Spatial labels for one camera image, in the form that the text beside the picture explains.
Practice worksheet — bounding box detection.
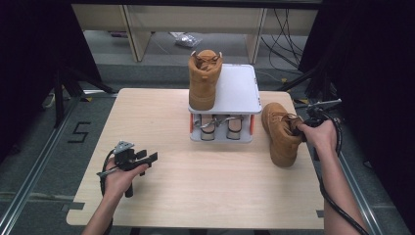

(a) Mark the black curtain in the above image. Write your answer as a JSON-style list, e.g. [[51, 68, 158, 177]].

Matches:
[[0, 0, 103, 165], [298, 0, 415, 226]]

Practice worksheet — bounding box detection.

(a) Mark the clear plastic bag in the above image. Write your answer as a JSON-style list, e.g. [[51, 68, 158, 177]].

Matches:
[[174, 32, 204, 49]]

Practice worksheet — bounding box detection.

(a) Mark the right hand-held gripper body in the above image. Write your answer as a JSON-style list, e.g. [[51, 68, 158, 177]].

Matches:
[[295, 98, 343, 126]]

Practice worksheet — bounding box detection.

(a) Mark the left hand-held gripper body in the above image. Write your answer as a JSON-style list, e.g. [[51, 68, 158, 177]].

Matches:
[[113, 140, 140, 171]]

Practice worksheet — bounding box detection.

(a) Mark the person's right hand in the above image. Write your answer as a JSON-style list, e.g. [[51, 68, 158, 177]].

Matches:
[[298, 117, 340, 154]]

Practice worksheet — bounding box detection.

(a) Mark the black metal stand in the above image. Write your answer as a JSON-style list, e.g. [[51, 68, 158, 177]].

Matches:
[[53, 67, 118, 128], [277, 65, 334, 129]]

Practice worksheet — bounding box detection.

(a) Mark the aluminium floor rail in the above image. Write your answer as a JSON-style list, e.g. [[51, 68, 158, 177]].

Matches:
[[311, 99, 385, 235], [0, 94, 84, 231]]

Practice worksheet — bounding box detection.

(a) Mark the black floor cable bundle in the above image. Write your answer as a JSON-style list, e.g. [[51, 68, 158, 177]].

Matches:
[[260, 8, 306, 70]]

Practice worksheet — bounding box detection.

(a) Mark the tan suede boot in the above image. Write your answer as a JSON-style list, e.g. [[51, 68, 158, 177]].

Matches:
[[188, 49, 224, 112], [260, 102, 306, 168]]

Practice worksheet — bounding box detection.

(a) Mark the person's left hand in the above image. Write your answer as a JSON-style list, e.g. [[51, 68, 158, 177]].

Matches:
[[104, 160, 150, 199]]

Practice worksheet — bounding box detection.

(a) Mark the beige wooden shelf unit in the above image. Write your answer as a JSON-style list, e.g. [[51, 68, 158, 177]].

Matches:
[[71, 3, 319, 65]]

